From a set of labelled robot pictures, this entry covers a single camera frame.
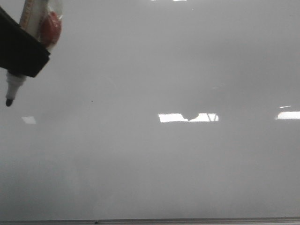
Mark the black whiteboard marker pen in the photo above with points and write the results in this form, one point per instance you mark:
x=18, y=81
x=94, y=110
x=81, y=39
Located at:
x=42, y=19

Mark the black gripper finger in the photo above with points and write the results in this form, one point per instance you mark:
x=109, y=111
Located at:
x=19, y=51

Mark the grey aluminium whiteboard frame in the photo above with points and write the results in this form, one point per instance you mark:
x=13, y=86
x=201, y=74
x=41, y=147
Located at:
x=170, y=221

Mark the white whiteboard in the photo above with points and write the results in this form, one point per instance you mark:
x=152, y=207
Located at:
x=158, y=109

